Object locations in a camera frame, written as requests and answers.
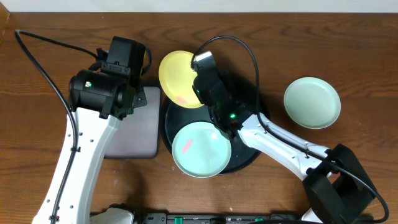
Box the mint green plate front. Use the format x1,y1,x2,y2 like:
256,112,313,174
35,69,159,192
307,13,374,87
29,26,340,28
172,121,232,179

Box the mint green plate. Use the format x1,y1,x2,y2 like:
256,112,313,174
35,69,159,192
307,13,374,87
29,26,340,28
284,77,341,129
172,121,232,179

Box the yellow plate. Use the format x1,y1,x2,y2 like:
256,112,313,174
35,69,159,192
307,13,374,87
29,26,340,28
159,50,203,109

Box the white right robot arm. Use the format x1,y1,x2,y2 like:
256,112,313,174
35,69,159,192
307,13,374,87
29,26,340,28
208,101,379,223

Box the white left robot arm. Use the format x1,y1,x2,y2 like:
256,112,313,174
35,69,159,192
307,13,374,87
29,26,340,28
33,69,141,223

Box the grey rectangular tray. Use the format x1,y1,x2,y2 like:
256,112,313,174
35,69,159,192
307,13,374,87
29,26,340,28
104,80,162,159

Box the round black tray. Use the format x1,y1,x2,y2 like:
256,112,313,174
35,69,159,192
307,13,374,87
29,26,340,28
160,73,260,175

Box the black rail with green clips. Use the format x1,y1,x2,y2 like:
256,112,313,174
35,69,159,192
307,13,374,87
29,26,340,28
90,203,312,224

